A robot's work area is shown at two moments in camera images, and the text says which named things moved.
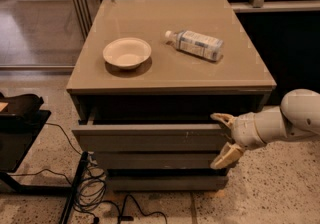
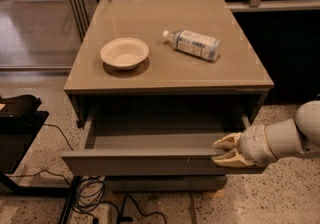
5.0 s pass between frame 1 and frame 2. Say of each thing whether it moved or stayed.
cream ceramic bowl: stayed
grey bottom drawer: stayed
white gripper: moved
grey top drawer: moved
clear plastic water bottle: stayed
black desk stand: stayed
